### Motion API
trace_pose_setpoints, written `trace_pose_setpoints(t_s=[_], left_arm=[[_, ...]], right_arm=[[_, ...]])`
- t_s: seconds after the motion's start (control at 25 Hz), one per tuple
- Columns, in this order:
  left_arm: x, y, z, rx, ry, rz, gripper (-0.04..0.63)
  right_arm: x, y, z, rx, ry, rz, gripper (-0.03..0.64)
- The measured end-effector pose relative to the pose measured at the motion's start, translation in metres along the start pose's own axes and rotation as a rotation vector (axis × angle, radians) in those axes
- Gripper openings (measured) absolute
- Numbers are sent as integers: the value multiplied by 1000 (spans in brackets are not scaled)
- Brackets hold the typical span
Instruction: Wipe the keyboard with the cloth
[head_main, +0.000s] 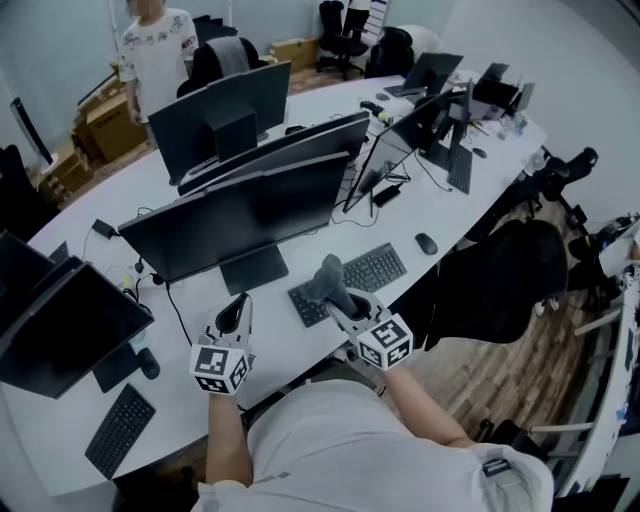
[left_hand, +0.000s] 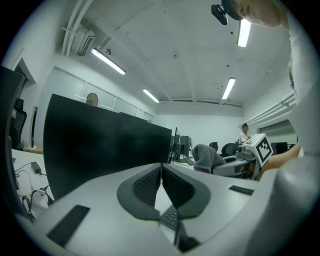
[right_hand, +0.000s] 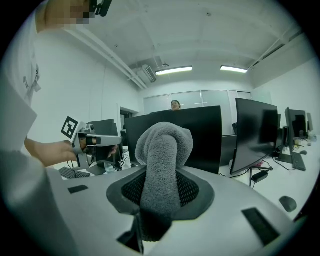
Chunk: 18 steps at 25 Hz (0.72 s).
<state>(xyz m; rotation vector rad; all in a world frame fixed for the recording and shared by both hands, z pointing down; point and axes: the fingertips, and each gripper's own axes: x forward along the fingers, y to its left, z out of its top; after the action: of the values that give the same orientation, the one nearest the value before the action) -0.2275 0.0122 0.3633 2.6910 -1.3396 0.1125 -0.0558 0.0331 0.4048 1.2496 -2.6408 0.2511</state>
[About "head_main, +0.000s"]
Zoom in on black mesh office chair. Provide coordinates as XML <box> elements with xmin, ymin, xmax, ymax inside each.
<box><xmin>424</xmin><ymin>219</ymin><xmax>570</xmax><ymax>351</ymax></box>

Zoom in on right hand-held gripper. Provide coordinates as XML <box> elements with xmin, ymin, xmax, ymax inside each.
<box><xmin>325</xmin><ymin>288</ymin><xmax>415</xmax><ymax>372</ymax></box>

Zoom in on person in white shirt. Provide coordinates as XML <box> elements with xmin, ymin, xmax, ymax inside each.
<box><xmin>192</xmin><ymin>377</ymin><xmax>556</xmax><ymax>512</ymax></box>

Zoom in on black monitor with thin-legged stand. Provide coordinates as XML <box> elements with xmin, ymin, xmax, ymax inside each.
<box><xmin>342</xmin><ymin>92</ymin><xmax>456</xmax><ymax>214</ymax></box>

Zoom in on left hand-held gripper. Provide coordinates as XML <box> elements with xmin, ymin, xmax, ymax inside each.
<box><xmin>188</xmin><ymin>292</ymin><xmax>255</xmax><ymax>397</ymax></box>

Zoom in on grey laptop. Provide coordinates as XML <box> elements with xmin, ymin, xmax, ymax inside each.
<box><xmin>383</xmin><ymin>52</ymin><xmax>465</xmax><ymax>97</ymax></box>

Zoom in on cardboard box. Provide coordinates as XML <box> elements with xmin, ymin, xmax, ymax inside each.
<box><xmin>74</xmin><ymin>74</ymin><xmax>147</xmax><ymax>164</ymax></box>
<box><xmin>269</xmin><ymin>37</ymin><xmax>321</xmax><ymax>74</ymax></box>

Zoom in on black power adapter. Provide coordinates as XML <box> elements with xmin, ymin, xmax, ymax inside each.
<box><xmin>372</xmin><ymin>183</ymin><xmax>404</xmax><ymax>207</ymax></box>
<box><xmin>91</xmin><ymin>218</ymin><xmax>121</xmax><ymax>240</ymax></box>

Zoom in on black keyboard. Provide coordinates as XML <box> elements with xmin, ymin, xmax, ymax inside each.
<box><xmin>447</xmin><ymin>146</ymin><xmax>474</xmax><ymax>195</ymax></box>
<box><xmin>287</xmin><ymin>242</ymin><xmax>409</xmax><ymax>329</ymax></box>
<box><xmin>83</xmin><ymin>383</ymin><xmax>157</xmax><ymax>481</ymax></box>

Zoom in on long black cable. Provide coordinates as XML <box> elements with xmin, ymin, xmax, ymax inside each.
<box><xmin>164</xmin><ymin>282</ymin><xmax>196</xmax><ymax>347</ymax></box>

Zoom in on person's right forearm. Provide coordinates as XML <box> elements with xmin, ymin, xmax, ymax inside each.
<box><xmin>382</xmin><ymin>367</ymin><xmax>476</xmax><ymax>449</ymax></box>

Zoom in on black monitor with flat base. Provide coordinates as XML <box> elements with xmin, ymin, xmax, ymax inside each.
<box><xmin>117</xmin><ymin>151</ymin><xmax>351</xmax><ymax>297</ymax></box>

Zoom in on person's left forearm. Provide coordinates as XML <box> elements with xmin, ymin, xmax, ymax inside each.
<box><xmin>205</xmin><ymin>392</ymin><xmax>254</xmax><ymax>486</ymax></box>

